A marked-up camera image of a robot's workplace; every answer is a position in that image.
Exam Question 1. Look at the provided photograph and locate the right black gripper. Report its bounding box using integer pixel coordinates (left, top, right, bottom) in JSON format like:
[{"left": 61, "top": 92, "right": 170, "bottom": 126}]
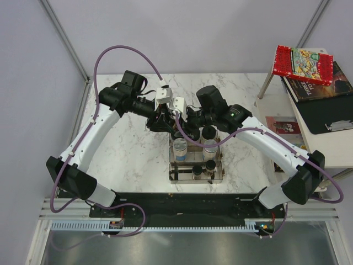
[{"left": 175, "top": 107, "right": 215, "bottom": 139}]

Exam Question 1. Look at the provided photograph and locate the blue-label bottle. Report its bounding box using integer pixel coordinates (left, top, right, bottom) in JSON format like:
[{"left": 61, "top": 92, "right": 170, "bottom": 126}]
[
  {"left": 202, "top": 139, "right": 218, "bottom": 162},
  {"left": 173, "top": 138, "right": 188, "bottom": 162}
]

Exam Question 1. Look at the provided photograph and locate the clear three-slot organizer tray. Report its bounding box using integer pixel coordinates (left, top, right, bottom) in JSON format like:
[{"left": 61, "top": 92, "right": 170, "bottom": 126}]
[{"left": 168, "top": 133, "right": 224, "bottom": 184}]

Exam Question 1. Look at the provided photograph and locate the black-cap spice bottle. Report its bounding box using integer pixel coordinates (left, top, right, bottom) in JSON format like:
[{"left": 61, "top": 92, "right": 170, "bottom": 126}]
[
  {"left": 192, "top": 165, "right": 203, "bottom": 180},
  {"left": 205, "top": 160, "right": 216, "bottom": 177}
]

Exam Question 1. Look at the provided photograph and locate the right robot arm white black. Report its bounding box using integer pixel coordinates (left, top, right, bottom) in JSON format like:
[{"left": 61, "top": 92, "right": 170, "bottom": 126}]
[{"left": 172, "top": 86, "right": 325, "bottom": 218}]

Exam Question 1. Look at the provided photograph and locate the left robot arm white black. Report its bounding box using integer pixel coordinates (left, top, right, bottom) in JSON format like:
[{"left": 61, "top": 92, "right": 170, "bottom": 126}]
[{"left": 46, "top": 71, "right": 172, "bottom": 217}]

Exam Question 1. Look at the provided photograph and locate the white side table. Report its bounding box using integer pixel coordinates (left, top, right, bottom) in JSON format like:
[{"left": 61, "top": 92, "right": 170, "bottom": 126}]
[{"left": 253, "top": 48, "right": 353, "bottom": 194}]

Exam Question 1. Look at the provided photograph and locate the dark hardcover book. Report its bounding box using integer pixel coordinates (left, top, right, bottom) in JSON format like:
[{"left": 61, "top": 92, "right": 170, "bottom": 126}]
[{"left": 281, "top": 61, "right": 352, "bottom": 103}]

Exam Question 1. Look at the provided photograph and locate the red children's book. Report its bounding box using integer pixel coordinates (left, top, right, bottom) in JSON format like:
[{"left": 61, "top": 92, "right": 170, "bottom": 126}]
[{"left": 272, "top": 45, "right": 334, "bottom": 86}]

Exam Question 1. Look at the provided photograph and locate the black clipboard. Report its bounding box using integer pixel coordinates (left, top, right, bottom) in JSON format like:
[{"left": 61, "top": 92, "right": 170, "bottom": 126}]
[{"left": 295, "top": 96, "right": 352, "bottom": 135}]

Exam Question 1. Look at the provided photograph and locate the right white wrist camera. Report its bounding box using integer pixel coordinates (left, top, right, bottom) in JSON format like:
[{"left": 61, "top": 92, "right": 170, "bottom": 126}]
[{"left": 169, "top": 97, "right": 186, "bottom": 114}]

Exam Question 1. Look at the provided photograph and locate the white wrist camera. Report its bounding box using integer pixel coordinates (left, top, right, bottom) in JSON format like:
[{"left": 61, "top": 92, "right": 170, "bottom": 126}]
[
  {"left": 154, "top": 86, "right": 173, "bottom": 106},
  {"left": 169, "top": 97, "right": 186, "bottom": 114}
]

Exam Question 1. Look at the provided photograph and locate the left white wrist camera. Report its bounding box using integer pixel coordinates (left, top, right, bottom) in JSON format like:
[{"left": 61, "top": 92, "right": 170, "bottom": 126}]
[{"left": 154, "top": 86, "right": 173, "bottom": 106}]

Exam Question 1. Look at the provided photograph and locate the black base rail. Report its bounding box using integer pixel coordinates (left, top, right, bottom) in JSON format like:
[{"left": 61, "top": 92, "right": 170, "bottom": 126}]
[{"left": 89, "top": 192, "right": 285, "bottom": 227}]

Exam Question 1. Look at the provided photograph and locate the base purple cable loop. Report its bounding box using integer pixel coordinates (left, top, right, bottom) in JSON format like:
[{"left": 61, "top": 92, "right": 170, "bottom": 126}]
[{"left": 101, "top": 203, "right": 146, "bottom": 239}]

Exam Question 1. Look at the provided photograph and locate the white slotted cable duct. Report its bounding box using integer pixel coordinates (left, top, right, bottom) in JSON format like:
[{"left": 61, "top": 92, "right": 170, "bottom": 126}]
[{"left": 50, "top": 220, "right": 270, "bottom": 232}]

